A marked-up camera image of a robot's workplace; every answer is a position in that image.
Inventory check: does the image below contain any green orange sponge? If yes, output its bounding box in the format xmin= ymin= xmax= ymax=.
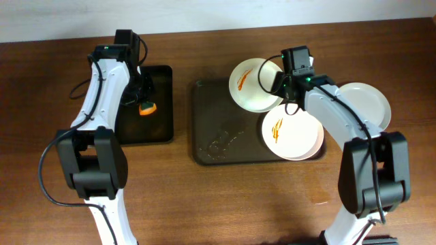
xmin=139 ymin=101 xmax=157 ymax=116

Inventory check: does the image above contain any white plate back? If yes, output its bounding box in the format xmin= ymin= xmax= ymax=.
xmin=228 ymin=58 xmax=283 ymax=113

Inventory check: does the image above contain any white plate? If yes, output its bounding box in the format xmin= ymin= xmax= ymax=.
xmin=228 ymin=58 xmax=283 ymax=113
xmin=339 ymin=82 xmax=392 ymax=129
xmin=261 ymin=104 xmax=324 ymax=161

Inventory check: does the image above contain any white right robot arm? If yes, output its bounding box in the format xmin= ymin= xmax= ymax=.
xmin=272 ymin=46 xmax=411 ymax=245

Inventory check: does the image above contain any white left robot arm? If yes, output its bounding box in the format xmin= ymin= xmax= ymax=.
xmin=55 ymin=29 xmax=156 ymax=244

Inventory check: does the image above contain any small black tray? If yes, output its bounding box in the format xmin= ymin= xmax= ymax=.
xmin=115 ymin=65 xmax=174 ymax=146

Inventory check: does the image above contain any large brown tray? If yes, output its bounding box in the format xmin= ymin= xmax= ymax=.
xmin=191 ymin=78 xmax=326 ymax=165

